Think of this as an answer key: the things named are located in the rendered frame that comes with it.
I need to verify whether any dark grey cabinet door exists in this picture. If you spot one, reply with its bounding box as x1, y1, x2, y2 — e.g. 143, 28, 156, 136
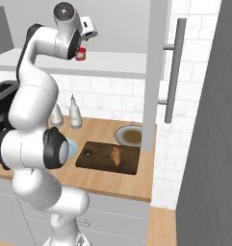
0, 6, 15, 58

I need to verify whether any grey drawer handle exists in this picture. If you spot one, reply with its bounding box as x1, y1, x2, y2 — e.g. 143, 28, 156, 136
76, 218, 90, 228

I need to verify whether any grey wall cabinet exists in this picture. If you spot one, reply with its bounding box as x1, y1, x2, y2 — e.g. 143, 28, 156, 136
0, 0, 151, 80

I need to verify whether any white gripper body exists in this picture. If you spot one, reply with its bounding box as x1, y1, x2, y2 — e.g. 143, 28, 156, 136
82, 28, 99, 42

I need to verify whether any light blue bowl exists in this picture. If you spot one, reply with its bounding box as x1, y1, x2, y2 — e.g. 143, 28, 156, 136
65, 137, 79, 161

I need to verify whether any grey fridge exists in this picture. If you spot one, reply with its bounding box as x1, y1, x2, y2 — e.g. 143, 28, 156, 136
174, 0, 232, 246

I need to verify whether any dark wooden cutting board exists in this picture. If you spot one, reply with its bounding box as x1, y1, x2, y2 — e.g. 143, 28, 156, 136
74, 140, 142, 176

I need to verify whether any black toaster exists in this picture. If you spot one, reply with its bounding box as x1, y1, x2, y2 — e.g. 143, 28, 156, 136
0, 80, 21, 137

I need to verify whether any red jam jar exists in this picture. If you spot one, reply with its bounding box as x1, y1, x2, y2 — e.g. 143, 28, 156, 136
74, 47, 88, 62

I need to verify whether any white squeeze bottle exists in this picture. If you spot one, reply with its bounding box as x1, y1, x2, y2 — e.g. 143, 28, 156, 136
67, 93, 84, 131
49, 103, 64, 128

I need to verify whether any grey base cabinet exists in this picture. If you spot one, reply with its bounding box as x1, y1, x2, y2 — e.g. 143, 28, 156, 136
0, 177, 56, 246

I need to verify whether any grey drawer front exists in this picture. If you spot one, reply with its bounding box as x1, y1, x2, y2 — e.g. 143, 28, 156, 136
86, 191, 151, 223
76, 209, 150, 243

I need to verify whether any grey plate with brown food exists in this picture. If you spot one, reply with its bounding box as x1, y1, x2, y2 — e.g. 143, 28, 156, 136
114, 124, 144, 149

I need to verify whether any grey bar door handle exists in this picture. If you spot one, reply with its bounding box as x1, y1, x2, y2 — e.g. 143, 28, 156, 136
157, 17, 188, 125

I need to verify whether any golden croissant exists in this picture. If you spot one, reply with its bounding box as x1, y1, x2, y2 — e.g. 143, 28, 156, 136
110, 146, 122, 167

